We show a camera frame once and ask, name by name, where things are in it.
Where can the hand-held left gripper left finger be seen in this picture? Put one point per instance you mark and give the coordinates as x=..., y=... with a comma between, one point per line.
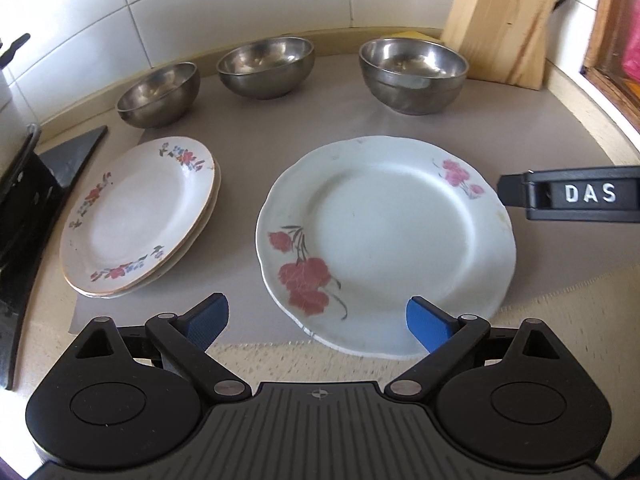
x=207, y=321

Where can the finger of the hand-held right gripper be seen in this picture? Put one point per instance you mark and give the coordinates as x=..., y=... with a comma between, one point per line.
x=511, y=189

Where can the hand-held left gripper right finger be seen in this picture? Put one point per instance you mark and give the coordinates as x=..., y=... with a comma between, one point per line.
x=427, y=325

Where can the large red-flowered white plate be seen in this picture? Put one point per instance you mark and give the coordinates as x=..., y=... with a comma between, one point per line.
x=395, y=240

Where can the small gold-rimmed white plate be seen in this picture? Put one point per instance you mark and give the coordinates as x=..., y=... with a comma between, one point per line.
x=216, y=194

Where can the small floral gold-rimmed plate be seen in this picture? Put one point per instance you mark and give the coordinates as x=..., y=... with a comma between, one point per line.
x=132, y=215

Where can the large steel bowl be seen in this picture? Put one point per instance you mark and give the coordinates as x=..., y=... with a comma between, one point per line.
x=412, y=75

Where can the small steel bowl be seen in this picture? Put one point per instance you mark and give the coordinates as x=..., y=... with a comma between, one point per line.
x=160, y=95

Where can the medium steel bowl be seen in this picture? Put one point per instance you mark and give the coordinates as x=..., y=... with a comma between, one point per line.
x=265, y=67

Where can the pink object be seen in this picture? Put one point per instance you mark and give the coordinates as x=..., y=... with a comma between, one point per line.
x=631, y=62

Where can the wooden knife block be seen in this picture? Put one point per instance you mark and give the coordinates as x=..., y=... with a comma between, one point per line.
x=500, y=20

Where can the yellow sponge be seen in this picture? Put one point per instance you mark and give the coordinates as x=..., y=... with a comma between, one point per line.
x=415, y=35

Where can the grey table mat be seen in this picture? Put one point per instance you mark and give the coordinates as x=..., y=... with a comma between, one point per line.
x=245, y=127

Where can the black stove top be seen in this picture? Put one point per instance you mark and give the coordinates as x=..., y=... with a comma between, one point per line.
x=75, y=155

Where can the black pan support grate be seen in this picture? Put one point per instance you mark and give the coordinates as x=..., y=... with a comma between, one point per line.
x=25, y=187

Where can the wooden window frame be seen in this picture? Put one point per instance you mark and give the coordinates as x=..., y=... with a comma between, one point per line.
x=607, y=25

